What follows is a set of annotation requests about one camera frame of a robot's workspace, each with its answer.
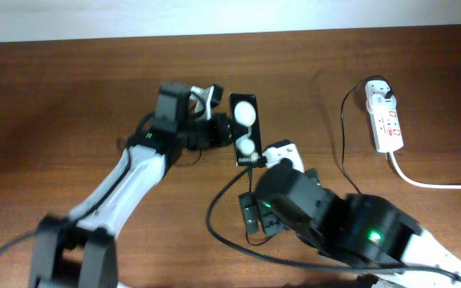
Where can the white usb charger plug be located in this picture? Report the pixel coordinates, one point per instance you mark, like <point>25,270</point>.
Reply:
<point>380,96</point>

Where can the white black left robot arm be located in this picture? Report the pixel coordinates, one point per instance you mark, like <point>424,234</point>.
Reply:
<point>80,249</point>

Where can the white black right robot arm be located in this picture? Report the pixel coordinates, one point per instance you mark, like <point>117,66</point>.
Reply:
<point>362,231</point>

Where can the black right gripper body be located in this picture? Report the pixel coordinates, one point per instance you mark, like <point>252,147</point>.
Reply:
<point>275,221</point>

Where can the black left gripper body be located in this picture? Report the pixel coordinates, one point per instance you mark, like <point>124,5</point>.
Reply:
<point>210,134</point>

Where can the black smartphone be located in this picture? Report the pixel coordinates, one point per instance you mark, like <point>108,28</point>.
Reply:
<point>245,129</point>

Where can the white power strip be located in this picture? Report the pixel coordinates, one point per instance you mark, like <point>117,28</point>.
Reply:
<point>386,131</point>

